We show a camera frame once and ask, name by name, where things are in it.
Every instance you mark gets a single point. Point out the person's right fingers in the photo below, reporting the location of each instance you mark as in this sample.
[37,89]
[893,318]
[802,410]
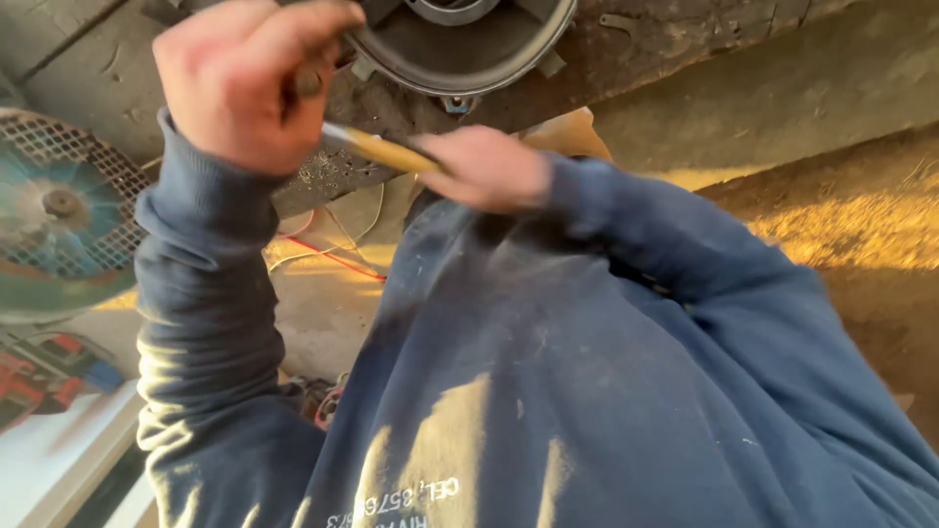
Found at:
[440,158]

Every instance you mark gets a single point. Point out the small pink and black part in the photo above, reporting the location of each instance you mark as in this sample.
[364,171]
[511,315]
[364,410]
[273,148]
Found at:
[326,402]

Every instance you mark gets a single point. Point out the navy blue sweatshirt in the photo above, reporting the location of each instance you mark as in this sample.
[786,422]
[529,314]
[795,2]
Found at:
[572,381]

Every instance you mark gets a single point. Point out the teal fan with mesh guard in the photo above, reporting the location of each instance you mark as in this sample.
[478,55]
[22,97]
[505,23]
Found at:
[62,213]

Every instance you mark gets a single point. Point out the person's right hand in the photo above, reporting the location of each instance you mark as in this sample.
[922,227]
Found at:
[491,172]

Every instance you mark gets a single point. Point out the round grey metal motor housing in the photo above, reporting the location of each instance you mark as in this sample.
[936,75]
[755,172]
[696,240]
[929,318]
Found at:
[462,44]

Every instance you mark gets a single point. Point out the heap of red tools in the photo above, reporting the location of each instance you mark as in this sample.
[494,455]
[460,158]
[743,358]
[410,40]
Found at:
[48,374]

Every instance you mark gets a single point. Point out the person's left fingers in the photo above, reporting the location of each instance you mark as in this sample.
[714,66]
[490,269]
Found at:
[308,33]

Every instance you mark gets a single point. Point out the white board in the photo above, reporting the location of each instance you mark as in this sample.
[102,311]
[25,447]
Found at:
[51,469]

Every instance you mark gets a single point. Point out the person's left hand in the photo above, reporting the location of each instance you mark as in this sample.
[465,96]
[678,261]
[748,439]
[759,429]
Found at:
[220,81]

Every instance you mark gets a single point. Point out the small metal bracket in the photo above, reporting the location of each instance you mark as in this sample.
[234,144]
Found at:
[616,22]

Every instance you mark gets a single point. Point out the brown cardboard piece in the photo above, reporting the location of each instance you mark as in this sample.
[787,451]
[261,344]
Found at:
[568,136]

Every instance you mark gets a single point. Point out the small blue part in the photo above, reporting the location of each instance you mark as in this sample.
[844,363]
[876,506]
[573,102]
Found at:
[456,104]

